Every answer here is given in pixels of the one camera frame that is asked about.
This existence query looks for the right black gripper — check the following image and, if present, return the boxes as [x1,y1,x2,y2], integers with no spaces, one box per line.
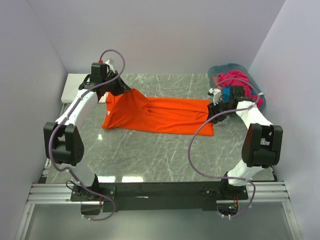
[206,99,235,125]

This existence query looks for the orange t-shirt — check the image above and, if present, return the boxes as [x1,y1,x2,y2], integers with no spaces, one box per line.
[101,88,210,135]

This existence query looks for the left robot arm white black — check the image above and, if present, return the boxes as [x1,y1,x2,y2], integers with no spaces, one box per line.
[43,60,131,201]

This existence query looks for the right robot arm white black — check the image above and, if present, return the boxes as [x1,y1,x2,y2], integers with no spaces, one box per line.
[207,85,283,200]

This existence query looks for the blue t-shirt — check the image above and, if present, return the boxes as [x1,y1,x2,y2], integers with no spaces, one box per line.
[222,86,231,96]

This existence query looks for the magenta t-shirt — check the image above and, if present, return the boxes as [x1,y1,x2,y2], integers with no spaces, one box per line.
[218,70,257,102]

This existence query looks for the teal plastic laundry basket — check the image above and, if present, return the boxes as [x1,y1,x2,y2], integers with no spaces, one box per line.
[207,63,267,111]

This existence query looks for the pink garment in basket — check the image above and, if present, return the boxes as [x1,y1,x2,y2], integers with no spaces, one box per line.
[212,76,219,86]

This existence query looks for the folded white t-shirt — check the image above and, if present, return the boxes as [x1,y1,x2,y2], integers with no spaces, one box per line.
[60,73,108,104]

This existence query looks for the black base crossbar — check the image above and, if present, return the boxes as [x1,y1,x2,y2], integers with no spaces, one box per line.
[70,180,249,213]

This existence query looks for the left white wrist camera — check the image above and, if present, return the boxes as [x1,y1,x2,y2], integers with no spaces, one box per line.
[98,58,115,72]

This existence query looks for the aluminium frame rails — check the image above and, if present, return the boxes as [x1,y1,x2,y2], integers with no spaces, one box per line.
[14,102,302,240]

